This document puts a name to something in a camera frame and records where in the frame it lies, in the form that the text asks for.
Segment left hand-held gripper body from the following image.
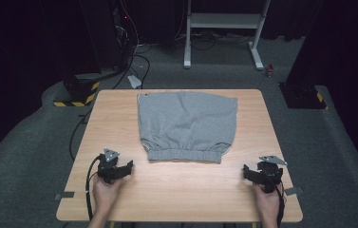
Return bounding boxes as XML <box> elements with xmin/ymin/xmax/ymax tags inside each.
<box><xmin>96</xmin><ymin>147</ymin><xmax>127</xmax><ymax>185</ymax></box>

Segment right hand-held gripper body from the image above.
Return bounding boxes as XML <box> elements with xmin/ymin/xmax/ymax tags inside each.
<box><xmin>254</xmin><ymin>154</ymin><xmax>289</xmax><ymax>195</ymax></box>

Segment grey shorts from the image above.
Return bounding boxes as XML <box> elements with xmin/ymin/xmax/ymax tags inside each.
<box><xmin>137</xmin><ymin>90</ymin><xmax>238</xmax><ymax>164</ymax></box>

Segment person's left hand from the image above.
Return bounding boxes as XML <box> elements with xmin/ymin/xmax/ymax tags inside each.
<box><xmin>92</xmin><ymin>174</ymin><xmax>131</xmax><ymax>217</ymax></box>

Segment person's right hand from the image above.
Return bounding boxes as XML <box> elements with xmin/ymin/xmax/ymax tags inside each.
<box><xmin>252</xmin><ymin>181</ymin><xmax>284</xmax><ymax>221</ymax></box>

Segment grey tape strip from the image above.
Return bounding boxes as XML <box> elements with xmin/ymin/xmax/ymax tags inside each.
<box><xmin>283</xmin><ymin>186</ymin><xmax>304</xmax><ymax>197</ymax></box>
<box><xmin>54</xmin><ymin>191</ymin><xmax>76</xmax><ymax>200</ymax></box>

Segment black yellow striped stand base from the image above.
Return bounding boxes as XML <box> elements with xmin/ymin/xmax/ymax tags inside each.
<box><xmin>52</xmin><ymin>73</ymin><xmax>102</xmax><ymax>108</ymax></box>

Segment black stand base yellow mark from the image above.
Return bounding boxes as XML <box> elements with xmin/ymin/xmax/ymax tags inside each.
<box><xmin>278</xmin><ymin>82</ymin><xmax>329</xmax><ymax>110</ymax></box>

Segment white paper scrap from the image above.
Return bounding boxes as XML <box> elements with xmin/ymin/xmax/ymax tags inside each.
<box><xmin>126</xmin><ymin>74</ymin><xmax>143</xmax><ymax>90</ymax></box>

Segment dark equipment rack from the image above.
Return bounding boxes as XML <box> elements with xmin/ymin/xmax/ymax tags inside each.
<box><xmin>108</xmin><ymin>0</ymin><xmax>138</xmax><ymax>72</ymax></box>

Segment white metal stand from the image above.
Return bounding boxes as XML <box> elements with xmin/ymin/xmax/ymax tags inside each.
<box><xmin>182</xmin><ymin>0</ymin><xmax>272</xmax><ymax>71</ymax></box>

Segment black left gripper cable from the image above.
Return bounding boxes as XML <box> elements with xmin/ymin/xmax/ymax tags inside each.
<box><xmin>85</xmin><ymin>154</ymin><xmax>105</xmax><ymax>221</ymax></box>

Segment black floor cable by table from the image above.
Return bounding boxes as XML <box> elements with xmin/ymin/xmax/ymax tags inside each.
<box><xmin>68</xmin><ymin>108</ymin><xmax>94</xmax><ymax>162</ymax></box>

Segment black looped floor cable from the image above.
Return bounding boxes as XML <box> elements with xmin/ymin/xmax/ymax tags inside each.
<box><xmin>112</xmin><ymin>52</ymin><xmax>152</xmax><ymax>90</ymax></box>

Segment bundle of cables under stand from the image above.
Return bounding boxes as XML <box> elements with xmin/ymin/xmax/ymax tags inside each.
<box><xmin>174</xmin><ymin>30</ymin><xmax>254</xmax><ymax>51</ymax></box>

